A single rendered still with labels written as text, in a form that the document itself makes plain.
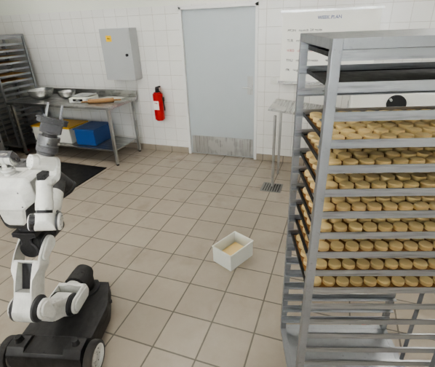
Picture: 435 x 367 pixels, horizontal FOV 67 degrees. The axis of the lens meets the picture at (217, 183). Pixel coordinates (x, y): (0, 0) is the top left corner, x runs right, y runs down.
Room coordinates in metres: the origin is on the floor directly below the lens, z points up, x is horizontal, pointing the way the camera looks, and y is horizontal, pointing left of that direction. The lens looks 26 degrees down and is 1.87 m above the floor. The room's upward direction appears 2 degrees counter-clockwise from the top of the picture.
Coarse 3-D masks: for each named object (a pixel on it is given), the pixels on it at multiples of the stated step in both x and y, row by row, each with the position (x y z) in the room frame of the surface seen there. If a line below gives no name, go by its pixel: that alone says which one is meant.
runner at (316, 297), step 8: (288, 296) 1.42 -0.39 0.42; (296, 296) 1.42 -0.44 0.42; (312, 296) 1.42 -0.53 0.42; (320, 296) 1.41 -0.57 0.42; (328, 296) 1.41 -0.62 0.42; (336, 296) 1.41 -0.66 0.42; (344, 296) 1.41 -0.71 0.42; (352, 296) 1.40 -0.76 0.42; (360, 296) 1.40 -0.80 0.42; (368, 296) 1.40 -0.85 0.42; (376, 296) 1.40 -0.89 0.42; (384, 296) 1.39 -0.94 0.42; (392, 296) 1.39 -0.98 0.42
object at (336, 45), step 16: (336, 48) 0.98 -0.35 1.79; (336, 64) 0.98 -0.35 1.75; (336, 80) 0.98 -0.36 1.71; (336, 96) 0.98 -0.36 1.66; (320, 144) 0.99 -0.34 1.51; (320, 160) 0.98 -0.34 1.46; (320, 176) 0.98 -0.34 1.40; (320, 192) 0.98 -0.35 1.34; (320, 208) 0.98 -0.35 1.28; (320, 224) 0.98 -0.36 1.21; (304, 288) 1.00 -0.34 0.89; (304, 304) 0.98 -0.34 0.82; (304, 320) 0.98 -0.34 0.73; (304, 336) 0.98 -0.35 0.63; (304, 352) 0.98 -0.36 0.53
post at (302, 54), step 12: (300, 36) 1.44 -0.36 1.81; (300, 60) 1.43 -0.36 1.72; (300, 84) 1.43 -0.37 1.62; (300, 108) 1.43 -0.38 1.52; (300, 120) 1.43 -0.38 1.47; (288, 216) 1.44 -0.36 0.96; (288, 228) 1.43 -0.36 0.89; (288, 240) 1.43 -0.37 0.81; (288, 252) 1.43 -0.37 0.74; (288, 264) 1.43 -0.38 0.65
